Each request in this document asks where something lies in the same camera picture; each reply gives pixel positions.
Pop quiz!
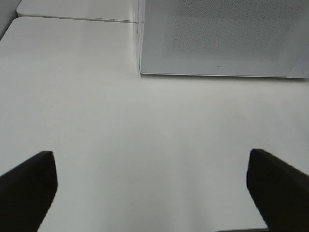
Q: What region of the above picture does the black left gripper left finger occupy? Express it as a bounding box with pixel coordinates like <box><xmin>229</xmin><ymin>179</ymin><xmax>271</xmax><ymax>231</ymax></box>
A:
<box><xmin>0</xmin><ymin>151</ymin><xmax>58</xmax><ymax>232</ymax></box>

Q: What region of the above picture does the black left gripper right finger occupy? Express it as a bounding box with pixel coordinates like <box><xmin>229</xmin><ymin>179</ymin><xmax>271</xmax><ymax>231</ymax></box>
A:
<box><xmin>246</xmin><ymin>149</ymin><xmax>309</xmax><ymax>232</ymax></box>

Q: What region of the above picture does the white microwave door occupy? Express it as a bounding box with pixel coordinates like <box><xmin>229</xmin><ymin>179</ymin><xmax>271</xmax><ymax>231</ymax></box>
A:
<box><xmin>140</xmin><ymin>0</ymin><xmax>309</xmax><ymax>78</ymax></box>

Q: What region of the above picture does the white microwave oven body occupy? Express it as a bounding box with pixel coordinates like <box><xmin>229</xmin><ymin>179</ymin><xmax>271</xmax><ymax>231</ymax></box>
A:
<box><xmin>134</xmin><ymin>0</ymin><xmax>146</xmax><ymax>73</ymax></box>

